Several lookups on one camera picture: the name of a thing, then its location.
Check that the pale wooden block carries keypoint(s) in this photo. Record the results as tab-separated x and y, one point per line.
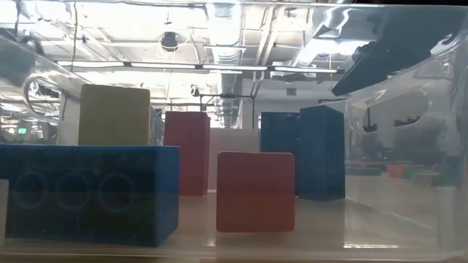
234	160

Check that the red block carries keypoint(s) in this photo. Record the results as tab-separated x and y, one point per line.
186	153
256	193

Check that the large yellow block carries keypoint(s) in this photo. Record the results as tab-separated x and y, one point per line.
113	117

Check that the large blue studded block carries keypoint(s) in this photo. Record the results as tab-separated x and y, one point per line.
91	204

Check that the large orange studded block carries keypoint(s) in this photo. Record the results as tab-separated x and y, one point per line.
396	171

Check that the small green block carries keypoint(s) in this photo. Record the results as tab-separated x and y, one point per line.
417	173

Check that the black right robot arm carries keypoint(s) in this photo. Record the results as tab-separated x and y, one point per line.
402	44

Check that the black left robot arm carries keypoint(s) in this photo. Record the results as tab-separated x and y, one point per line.
14	62

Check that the white led light strip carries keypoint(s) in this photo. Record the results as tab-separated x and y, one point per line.
305	69
162	65
234	67
91	64

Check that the clear plastic bin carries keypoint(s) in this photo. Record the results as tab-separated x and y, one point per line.
402	219

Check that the green lit sign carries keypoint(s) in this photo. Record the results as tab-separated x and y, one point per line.
22	130

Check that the black background rig frame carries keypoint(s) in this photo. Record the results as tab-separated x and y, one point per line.
226	96

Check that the black overhead camera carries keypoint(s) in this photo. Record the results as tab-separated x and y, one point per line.
169	41

